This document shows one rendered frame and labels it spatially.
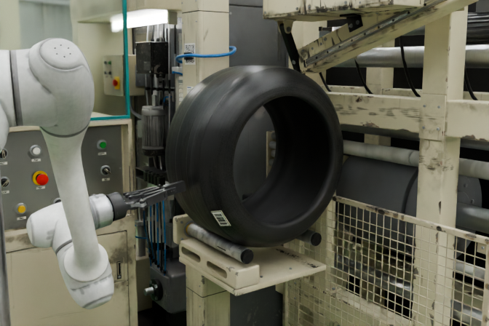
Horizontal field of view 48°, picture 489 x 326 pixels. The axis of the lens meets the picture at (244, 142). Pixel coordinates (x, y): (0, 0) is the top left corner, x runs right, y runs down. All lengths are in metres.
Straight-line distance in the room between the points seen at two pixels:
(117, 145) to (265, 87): 0.75
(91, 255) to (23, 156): 0.79
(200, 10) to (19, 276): 1.11
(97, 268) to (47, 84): 0.56
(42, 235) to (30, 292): 0.68
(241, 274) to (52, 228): 0.58
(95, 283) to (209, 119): 0.54
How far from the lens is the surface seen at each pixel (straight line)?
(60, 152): 1.14
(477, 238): 1.67
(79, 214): 1.24
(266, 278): 1.77
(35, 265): 2.08
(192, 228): 1.90
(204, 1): 1.93
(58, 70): 0.94
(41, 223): 1.45
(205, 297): 2.10
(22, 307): 2.12
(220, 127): 1.53
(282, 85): 1.64
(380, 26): 1.80
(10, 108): 0.97
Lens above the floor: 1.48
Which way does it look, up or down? 8 degrees down
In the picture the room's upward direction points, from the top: straight up
